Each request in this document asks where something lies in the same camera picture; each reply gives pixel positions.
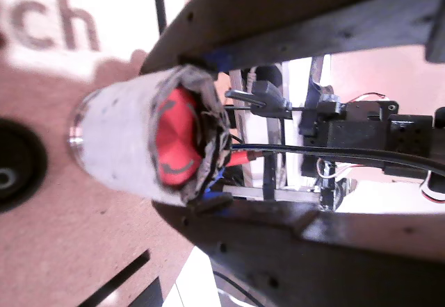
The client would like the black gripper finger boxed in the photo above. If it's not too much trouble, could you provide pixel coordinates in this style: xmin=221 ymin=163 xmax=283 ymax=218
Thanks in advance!
xmin=152 ymin=197 xmax=445 ymax=307
xmin=140 ymin=0 xmax=445 ymax=76

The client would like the black round disc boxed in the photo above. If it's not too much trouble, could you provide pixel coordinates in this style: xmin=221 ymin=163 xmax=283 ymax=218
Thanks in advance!
xmin=0 ymin=118 xmax=49 ymax=214

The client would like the black camera cable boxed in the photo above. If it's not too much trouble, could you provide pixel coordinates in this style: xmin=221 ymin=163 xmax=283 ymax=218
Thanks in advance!
xmin=229 ymin=142 xmax=445 ymax=176

